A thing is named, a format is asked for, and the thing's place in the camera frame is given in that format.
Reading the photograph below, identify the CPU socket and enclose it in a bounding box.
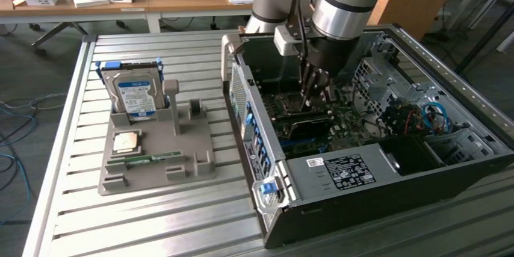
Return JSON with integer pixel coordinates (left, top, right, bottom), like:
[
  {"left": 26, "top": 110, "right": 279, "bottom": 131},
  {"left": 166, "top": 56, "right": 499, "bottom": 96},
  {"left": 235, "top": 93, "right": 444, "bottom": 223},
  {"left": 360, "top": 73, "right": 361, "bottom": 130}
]
[{"left": 276, "top": 92, "right": 305, "bottom": 114}]

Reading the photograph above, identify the blue floor cable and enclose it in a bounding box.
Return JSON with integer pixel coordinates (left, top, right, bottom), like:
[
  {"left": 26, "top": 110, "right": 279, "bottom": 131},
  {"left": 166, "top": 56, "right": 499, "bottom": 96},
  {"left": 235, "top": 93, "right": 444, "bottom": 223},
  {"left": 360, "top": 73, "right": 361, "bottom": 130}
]
[{"left": 0, "top": 100, "right": 37, "bottom": 225}]

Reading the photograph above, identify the black plastic fan shroud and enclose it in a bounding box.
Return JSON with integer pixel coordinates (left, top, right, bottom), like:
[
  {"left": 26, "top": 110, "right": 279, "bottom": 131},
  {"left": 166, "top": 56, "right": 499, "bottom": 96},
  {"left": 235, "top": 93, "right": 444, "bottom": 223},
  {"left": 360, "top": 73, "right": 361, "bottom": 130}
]
[{"left": 376, "top": 135, "right": 447, "bottom": 177}]

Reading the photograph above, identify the wooden cabinet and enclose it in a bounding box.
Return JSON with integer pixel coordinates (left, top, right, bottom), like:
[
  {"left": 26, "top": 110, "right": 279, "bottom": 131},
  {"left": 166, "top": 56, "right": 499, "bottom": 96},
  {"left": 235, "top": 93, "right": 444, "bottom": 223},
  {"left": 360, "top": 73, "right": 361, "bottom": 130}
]
[{"left": 367, "top": 0, "right": 467, "bottom": 42}]

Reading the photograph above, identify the green motherboard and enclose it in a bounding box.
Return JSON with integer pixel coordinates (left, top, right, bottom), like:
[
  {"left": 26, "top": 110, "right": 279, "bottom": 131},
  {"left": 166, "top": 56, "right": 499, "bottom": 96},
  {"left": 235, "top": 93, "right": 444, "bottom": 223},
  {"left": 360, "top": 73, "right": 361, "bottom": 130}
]
[{"left": 260, "top": 79, "right": 385, "bottom": 160}]

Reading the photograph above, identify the blue expansion slot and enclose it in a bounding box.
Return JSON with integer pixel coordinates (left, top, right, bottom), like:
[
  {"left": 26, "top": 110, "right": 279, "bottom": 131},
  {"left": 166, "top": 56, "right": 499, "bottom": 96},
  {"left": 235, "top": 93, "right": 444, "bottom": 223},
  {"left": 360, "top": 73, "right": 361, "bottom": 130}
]
[{"left": 280, "top": 138, "right": 320, "bottom": 147}]

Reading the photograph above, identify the grey power supply unit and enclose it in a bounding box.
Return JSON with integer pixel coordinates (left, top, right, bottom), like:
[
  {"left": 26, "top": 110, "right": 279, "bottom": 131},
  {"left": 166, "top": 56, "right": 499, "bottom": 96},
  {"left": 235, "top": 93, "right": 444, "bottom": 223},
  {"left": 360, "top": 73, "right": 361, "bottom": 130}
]
[{"left": 285, "top": 144, "right": 401, "bottom": 200}]

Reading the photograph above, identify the blue SATA wire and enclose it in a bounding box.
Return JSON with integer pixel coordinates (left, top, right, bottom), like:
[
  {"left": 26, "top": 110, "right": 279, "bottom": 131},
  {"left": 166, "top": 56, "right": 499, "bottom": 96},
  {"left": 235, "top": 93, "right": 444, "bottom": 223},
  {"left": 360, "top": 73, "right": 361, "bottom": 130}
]
[{"left": 423, "top": 102, "right": 453, "bottom": 135}]

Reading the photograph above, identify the grey printed parts rack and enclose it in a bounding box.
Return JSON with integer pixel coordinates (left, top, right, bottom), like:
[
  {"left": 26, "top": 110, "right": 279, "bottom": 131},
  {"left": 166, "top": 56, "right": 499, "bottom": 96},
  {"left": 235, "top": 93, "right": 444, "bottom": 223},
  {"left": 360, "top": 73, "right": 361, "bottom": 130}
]
[{"left": 97, "top": 79, "right": 220, "bottom": 197}]

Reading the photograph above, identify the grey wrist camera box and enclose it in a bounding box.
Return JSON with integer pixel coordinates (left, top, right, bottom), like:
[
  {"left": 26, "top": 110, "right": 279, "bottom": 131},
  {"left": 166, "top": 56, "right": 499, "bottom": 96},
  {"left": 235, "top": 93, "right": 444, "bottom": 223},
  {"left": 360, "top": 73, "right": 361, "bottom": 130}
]
[{"left": 273, "top": 25, "right": 312, "bottom": 57}]

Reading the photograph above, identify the hard disk in blue caddy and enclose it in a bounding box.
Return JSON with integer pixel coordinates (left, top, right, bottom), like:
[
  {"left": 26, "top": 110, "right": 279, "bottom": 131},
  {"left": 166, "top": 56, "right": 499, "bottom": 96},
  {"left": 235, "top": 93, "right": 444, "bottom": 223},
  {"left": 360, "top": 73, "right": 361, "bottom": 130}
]
[{"left": 94, "top": 57, "right": 169, "bottom": 122}]

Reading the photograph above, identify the black open PC case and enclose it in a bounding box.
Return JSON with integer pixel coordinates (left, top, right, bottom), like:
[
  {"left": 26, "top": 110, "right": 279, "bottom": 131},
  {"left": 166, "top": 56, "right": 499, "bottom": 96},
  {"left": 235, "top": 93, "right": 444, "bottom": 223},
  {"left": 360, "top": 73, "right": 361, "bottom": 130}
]
[{"left": 220, "top": 23, "right": 514, "bottom": 250}]

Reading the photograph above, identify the Nvidia graphics card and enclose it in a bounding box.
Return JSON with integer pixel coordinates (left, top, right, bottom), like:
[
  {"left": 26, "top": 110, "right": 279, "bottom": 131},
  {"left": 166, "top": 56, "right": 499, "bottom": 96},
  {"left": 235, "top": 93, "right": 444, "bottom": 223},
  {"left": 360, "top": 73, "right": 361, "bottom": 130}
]
[{"left": 276, "top": 117, "right": 336, "bottom": 142}]

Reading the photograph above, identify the blue case latch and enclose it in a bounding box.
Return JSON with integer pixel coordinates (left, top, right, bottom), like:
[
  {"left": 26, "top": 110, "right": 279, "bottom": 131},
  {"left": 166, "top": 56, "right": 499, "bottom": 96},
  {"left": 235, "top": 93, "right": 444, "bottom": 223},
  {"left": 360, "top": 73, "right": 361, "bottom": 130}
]
[{"left": 259, "top": 181, "right": 279, "bottom": 195}]

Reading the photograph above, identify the grey floor cable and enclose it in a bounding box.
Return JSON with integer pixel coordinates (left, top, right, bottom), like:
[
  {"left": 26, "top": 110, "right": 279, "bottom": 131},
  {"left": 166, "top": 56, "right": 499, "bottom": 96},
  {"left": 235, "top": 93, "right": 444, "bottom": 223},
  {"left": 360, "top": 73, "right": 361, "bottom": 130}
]
[{"left": 0, "top": 93, "right": 68, "bottom": 111}]

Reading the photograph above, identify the green RAM stick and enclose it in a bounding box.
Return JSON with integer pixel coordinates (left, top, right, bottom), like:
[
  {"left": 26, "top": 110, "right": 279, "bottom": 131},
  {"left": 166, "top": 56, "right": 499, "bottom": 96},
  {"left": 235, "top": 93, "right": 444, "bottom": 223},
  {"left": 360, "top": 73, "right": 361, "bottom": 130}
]
[{"left": 106, "top": 151, "right": 182, "bottom": 167}]

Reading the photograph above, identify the red wire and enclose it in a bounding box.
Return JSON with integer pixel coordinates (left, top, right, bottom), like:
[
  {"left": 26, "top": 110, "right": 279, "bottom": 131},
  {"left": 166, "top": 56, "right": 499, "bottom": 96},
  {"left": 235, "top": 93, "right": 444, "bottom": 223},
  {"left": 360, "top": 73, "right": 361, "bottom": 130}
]
[{"left": 403, "top": 111, "right": 421, "bottom": 133}]

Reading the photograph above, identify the metal disk bay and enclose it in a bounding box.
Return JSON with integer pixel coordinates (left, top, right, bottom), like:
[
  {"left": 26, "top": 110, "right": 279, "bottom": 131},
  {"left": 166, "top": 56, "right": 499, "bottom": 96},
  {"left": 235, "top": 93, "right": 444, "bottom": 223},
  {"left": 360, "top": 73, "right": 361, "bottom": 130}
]
[{"left": 423, "top": 129, "right": 496, "bottom": 166}]

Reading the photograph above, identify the wooden desk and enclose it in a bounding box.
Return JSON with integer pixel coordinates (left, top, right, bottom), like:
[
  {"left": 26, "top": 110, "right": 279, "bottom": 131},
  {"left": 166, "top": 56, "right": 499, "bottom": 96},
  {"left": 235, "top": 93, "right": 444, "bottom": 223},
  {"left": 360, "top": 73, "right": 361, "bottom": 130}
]
[{"left": 0, "top": 0, "right": 368, "bottom": 34}]

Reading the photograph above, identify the CPU chip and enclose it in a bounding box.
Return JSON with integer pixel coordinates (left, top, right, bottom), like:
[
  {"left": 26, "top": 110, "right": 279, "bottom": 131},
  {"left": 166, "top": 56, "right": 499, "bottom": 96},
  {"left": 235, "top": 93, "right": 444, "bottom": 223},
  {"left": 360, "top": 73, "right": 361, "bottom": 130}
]
[{"left": 112, "top": 132, "right": 142, "bottom": 155}]

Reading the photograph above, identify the black camera cable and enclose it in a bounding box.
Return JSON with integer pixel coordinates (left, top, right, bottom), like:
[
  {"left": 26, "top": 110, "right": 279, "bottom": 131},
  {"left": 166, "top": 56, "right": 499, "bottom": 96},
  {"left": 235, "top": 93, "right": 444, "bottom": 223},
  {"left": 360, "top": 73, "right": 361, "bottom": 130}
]
[{"left": 291, "top": 0, "right": 320, "bottom": 60}]

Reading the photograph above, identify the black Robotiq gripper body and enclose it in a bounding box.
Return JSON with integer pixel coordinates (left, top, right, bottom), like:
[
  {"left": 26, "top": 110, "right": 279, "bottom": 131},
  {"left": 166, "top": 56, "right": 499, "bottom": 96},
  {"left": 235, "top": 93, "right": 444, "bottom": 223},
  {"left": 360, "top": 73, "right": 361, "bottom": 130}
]
[{"left": 300, "top": 37, "right": 361, "bottom": 78}]

